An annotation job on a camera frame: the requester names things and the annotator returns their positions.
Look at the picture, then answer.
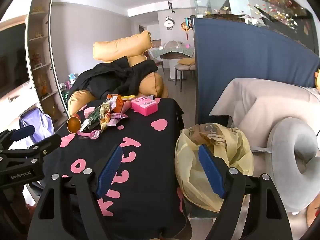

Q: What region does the purple yellow wrapper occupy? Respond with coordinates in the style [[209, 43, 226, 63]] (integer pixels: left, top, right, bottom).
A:
[[107, 112, 129, 127]]

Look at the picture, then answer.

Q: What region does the cream red patterned wrapper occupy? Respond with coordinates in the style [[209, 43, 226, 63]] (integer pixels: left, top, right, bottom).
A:
[[99, 100, 118, 133]]

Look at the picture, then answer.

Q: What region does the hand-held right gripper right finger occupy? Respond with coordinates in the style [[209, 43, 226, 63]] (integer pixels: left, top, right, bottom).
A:
[[198, 144, 293, 240]]

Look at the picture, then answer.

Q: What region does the grey dining chair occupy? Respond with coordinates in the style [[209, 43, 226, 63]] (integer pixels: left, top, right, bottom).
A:
[[174, 59, 196, 90]]

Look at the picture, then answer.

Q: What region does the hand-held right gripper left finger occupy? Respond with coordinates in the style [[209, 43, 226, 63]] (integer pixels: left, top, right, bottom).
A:
[[28, 144, 123, 240]]

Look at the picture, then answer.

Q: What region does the grey neck pillow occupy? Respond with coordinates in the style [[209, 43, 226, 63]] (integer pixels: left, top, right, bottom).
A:
[[266, 117, 320, 213]]

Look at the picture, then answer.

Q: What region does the purple plastic bag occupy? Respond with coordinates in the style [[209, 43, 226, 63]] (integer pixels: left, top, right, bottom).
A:
[[19, 107, 55, 145]]

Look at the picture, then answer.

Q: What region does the brown paper bag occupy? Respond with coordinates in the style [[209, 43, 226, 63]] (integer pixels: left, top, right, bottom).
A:
[[191, 123, 235, 145]]

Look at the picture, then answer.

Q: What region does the red hanging ornament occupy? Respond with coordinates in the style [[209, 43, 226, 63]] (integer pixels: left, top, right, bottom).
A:
[[180, 21, 192, 40]]

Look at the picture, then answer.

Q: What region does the white shelf unit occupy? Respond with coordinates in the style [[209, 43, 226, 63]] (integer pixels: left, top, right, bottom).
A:
[[25, 0, 69, 130]]

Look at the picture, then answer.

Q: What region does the glass fish tank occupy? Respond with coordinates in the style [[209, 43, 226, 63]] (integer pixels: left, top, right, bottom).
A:
[[189, 0, 315, 48]]

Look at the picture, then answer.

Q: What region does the green white packet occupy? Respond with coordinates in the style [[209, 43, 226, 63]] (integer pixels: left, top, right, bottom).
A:
[[79, 105, 105, 132]]

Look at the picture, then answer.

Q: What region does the black cloth with pink print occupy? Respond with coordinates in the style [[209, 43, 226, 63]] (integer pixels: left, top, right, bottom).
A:
[[25, 96, 193, 240]]

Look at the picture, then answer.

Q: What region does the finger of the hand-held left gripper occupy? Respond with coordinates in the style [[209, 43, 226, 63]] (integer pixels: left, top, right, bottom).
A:
[[25, 134, 62, 159], [0, 125, 35, 150]]

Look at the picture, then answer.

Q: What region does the orange snack wrapper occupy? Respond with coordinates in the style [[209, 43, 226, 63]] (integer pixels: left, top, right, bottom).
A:
[[107, 94, 133, 113]]

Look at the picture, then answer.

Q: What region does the television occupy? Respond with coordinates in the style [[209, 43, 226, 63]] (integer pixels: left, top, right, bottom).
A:
[[0, 22, 30, 93]]

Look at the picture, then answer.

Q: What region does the beige blanket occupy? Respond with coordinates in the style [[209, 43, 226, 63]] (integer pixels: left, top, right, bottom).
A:
[[209, 77, 320, 215]]

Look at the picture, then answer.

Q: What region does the brown round bowl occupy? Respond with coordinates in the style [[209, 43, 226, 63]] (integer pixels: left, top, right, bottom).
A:
[[67, 115, 82, 133]]

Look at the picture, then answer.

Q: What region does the pink box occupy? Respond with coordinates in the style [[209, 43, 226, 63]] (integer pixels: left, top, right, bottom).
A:
[[131, 96, 158, 117]]

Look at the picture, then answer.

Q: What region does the dining table with cloth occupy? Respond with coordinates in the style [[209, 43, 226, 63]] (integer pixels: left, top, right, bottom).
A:
[[150, 44, 195, 80]]

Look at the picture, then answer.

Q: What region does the blue fabric cover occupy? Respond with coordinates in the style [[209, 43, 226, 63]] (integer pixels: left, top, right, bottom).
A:
[[193, 17, 320, 130]]

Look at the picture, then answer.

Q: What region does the panda wall decoration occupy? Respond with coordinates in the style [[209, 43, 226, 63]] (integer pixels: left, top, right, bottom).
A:
[[164, 16, 175, 30]]

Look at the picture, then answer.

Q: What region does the mesh food cover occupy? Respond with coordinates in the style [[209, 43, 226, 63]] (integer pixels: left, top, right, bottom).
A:
[[162, 39, 187, 52]]

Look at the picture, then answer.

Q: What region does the yellow plastic bag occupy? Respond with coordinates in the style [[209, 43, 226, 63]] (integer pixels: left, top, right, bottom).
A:
[[175, 123, 254, 213]]

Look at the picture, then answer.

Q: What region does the black jacket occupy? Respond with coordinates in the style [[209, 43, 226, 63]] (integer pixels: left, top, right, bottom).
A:
[[70, 56, 159, 100]]

